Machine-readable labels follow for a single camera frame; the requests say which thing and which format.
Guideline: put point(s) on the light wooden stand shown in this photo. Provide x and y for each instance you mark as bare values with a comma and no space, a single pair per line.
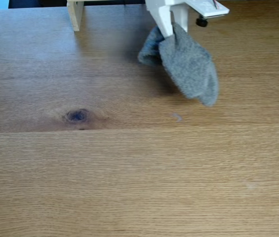
76,14

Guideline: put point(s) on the grey terry sock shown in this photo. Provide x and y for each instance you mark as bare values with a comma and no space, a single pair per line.
188,66

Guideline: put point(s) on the white gripper camera mount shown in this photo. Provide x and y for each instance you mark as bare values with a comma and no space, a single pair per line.
208,8

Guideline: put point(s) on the dark background furniture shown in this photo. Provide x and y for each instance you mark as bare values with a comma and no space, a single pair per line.
30,3

